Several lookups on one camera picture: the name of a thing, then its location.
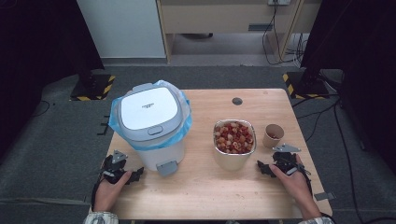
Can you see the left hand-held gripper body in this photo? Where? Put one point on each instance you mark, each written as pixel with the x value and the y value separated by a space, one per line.
pixel 116 157

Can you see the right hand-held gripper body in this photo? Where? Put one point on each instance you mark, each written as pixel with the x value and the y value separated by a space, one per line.
pixel 285 148

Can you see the brown paper cup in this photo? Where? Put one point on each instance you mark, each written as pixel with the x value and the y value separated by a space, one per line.
pixel 271 143

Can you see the blue trash bag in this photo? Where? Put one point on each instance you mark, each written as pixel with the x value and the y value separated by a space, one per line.
pixel 115 124

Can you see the white pedal trash can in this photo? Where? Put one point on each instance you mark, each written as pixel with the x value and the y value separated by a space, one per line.
pixel 149 109

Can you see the person's right hand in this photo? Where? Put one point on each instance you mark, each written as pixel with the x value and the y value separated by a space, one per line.
pixel 297 186

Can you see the person's left hand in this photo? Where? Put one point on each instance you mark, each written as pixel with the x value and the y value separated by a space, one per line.
pixel 107 196

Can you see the silver foil food container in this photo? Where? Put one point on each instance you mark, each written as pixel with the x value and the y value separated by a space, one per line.
pixel 232 161

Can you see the grey tape piece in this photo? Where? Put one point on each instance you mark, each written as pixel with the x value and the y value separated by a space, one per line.
pixel 324 196

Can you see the striped black stand base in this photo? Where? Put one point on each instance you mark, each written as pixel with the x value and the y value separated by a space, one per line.
pixel 306 88
pixel 93 88

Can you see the grey round table grommet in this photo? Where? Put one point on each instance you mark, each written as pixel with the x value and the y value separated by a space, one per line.
pixel 237 101

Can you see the black curtain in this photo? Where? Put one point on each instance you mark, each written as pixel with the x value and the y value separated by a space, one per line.
pixel 358 46
pixel 37 46

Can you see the white cabinet panel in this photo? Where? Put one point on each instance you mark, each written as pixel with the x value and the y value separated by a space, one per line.
pixel 121 28

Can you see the light wooden desk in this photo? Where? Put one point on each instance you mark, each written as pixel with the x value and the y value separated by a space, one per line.
pixel 218 18

